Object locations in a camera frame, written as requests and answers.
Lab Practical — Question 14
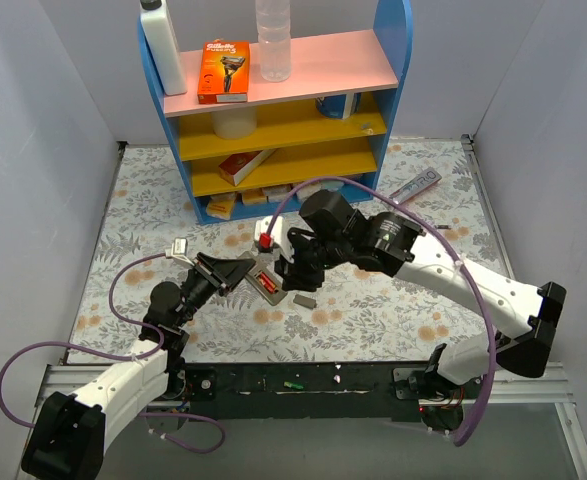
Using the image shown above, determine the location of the grey remote battery cover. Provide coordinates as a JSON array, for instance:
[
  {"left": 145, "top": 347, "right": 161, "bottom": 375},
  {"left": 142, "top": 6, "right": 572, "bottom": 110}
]
[{"left": 293, "top": 294, "right": 317, "bottom": 309}]

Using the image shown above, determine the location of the white air conditioner remote control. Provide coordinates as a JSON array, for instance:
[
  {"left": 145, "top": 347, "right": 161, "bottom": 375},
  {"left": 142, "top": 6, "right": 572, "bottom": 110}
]
[{"left": 240, "top": 251, "right": 287, "bottom": 306}]

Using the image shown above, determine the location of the red AAA battery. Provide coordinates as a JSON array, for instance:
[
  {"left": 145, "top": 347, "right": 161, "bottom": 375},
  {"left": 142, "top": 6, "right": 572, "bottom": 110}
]
[{"left": 257, "top": 272, "right": 279, "bottom": 295}]

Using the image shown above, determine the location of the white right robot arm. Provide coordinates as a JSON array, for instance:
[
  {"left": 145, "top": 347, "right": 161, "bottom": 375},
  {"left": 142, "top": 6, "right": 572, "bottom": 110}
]
[{"left": 254, "top": 190, "right": 566, "bottom": 398}]

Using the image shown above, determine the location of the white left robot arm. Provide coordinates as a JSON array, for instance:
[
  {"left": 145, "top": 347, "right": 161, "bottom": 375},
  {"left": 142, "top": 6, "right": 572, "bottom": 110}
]
[{"left": 21, "top": 254, "right": 256, "bottom": 479}]

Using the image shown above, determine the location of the green teal sponge pack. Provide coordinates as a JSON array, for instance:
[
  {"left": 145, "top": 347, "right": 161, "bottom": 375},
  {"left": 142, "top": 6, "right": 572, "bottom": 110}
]
[{"left": 321, "top": 178, "right": 347, "bottom": 192}]

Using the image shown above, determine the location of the red and white sponge pack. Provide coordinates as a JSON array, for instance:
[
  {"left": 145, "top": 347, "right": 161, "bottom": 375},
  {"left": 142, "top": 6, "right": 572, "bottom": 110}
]
[{"left": 295, "top": 182, "right": 322, "bottom": 202}]

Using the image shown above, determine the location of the white wrapped sponge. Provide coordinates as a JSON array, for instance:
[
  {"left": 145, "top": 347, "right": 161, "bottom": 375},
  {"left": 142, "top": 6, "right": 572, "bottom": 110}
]
[{"left": 262, "top": 184, "right": 292, "bottom": 203}]

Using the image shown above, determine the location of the floral patterned table mat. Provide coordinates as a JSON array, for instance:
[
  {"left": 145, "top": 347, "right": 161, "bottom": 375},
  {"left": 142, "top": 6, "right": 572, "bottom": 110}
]
[{"left": 67, "top": 139, "right": 508, "bottom": 364}]

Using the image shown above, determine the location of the yellow wrapped sponge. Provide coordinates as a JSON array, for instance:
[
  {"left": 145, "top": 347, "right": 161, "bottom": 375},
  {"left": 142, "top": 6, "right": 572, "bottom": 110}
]
[{"left": 241, "top": 188, "right": 268, "bottom": 206}]

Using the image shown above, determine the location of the blue and yellow shelf unit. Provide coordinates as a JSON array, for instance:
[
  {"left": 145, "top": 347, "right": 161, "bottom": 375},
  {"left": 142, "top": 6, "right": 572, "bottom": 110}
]
[{"left": 138, "top": 1, "right": 413, "bottom": 224}]

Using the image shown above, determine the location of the red tea box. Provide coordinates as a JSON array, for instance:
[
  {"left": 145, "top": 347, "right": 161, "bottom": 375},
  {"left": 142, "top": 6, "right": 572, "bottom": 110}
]
[{"left": 218, "top": 149, "right": 276, "bottom": 186}]

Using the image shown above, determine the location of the silver toothpaste box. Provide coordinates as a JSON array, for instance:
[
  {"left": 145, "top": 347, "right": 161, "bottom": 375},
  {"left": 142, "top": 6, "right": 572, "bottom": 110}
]
[{"left": 390, "top": 168, "right": 442, "bottom": 204}]

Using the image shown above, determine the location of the beige paper towel roll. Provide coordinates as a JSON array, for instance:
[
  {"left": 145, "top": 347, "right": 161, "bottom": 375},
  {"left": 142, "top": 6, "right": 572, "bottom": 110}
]
[{"left": 211, "top": 107, "right": 257, "bottom": 140}]

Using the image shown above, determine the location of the orange Gillette razor box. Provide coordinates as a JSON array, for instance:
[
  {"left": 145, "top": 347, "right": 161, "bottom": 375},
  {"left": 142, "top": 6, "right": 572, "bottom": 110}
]
[{"left": 197, "top": 40, "right": 250, "bottom": 104}]

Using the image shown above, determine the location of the clear plastic water bottle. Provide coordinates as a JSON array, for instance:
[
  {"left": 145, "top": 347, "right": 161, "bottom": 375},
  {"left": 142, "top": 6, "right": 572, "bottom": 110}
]
[{"left": 255, "top": 0, "right": 291, "bottom": 82}]

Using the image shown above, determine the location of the white plastic bottle black cap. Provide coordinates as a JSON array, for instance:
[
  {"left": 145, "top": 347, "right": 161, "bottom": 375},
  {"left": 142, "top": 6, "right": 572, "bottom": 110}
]
[{"left": 140, "top": 0, "right": 188, "bottom": 96}]

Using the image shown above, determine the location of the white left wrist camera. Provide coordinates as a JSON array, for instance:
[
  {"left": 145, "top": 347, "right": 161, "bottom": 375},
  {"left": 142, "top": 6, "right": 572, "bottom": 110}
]
[{"left": 165, "top": 237, "right": 194, "bottom": 268}]

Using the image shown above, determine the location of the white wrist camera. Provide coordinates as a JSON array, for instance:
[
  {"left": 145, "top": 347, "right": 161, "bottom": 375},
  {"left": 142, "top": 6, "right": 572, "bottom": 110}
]
[
  {"left": 165, "top": 237, "right": 194, "bottom": 268},
  {"left": 254, "top": 216, "right": 294, "bottom": 262}
]

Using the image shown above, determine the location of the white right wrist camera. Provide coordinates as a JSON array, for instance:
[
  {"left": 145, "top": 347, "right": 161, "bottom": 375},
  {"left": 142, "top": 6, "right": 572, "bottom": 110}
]
[{"left": 254, "top": 216, "right": 294, "bottom": 262}]

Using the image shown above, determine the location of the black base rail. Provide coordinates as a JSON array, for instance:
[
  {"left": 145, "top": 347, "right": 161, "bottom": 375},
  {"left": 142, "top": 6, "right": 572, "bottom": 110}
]
[{"left": 127, "top": 359, "right": 479, "bottom": 426}]

